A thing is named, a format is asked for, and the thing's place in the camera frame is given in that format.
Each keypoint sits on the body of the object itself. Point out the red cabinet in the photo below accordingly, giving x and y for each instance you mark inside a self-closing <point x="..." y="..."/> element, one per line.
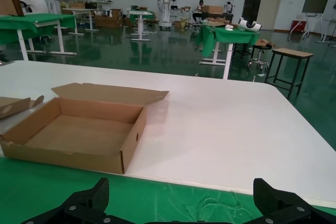
<point x="298" y="26"/>

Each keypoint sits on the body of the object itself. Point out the small white desk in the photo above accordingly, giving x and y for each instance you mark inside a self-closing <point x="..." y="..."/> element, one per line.
<point x="141" y="12"/>

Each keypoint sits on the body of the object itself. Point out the small white object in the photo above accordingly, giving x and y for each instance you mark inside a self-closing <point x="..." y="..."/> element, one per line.
<point x="229" y="26"/>

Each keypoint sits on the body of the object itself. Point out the wooden top metal stool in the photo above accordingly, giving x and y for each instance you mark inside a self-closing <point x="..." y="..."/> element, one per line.
<point x="292" y="52"/>

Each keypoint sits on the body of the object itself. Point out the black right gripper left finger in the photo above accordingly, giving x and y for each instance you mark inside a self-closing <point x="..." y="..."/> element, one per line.
<point x="101" y="195"/>

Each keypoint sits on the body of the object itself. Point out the green table cloth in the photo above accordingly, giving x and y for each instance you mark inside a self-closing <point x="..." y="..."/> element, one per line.
<point x="39" y="187"/>

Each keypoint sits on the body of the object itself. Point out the upright brown cardboard box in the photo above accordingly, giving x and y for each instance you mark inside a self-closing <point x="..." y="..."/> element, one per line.
<point x="8" y="5"/>

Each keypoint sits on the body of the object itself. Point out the stacked brown cardboard boxes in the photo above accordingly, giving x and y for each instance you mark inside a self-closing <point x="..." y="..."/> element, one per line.
<point x="108" y="20"/>

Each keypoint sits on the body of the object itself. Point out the beige double door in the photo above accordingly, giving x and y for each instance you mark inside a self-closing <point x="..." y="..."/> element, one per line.
<point x="272" y="6"/>

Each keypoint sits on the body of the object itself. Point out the wide brown cardboard box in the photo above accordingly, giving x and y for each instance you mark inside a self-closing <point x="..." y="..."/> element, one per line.
<point x="213" y="9"/>

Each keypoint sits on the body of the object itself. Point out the flat cardboard pieces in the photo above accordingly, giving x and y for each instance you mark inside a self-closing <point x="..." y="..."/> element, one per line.
<point x="263" y="42"/>

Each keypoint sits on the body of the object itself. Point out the green covered white table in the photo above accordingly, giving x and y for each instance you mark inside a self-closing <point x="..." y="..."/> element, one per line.
<point x="39" y="19"/>

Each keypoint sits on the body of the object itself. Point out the white humanoid robot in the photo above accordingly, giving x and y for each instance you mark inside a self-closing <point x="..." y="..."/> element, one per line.
<point x="167" y="6"/>

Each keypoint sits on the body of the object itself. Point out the open brown cardboard box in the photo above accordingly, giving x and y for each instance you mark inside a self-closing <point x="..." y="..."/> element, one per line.
<point x="78" y="134"/>

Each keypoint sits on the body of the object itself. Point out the black swivel stool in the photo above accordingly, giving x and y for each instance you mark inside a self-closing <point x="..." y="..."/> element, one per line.
<point x="261" y="47"/>

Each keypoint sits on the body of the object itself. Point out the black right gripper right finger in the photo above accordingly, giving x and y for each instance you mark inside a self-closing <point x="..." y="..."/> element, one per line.
<point x="262" y="197"/>

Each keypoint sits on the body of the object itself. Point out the green draped white table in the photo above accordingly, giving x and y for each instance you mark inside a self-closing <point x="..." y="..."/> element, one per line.
<point x="231" y="35"/>

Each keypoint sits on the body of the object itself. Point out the small white robot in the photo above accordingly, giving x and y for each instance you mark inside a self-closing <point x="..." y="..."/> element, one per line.
<point x="229" y="6"/>

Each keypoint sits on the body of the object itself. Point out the flat cardboard piece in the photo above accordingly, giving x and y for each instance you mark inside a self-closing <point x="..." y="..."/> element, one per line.
<point x="13" y="106"/>

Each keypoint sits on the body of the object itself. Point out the white curved device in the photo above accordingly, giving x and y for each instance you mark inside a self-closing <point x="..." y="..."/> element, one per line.
<point x="247" y="24"/>

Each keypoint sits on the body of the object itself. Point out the seated person dark clothes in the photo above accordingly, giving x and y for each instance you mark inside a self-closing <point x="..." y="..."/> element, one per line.
<point x="200" y="5"/>

